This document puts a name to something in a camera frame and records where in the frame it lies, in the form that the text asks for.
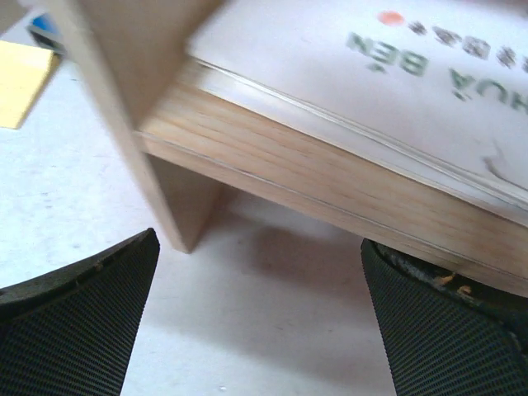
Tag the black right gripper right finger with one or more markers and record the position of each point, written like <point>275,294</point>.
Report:
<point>443,333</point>

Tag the yellow sticky note pad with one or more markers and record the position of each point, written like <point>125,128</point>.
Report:
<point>25,71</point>

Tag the light wooden bookshelf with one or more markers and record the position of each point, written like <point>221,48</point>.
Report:
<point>183,144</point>

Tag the white spiral notebook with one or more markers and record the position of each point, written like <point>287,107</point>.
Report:
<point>433,90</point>

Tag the small blue sharpener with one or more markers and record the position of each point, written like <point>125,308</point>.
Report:
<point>46,35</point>

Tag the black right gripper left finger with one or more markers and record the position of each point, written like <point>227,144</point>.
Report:
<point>71,331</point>

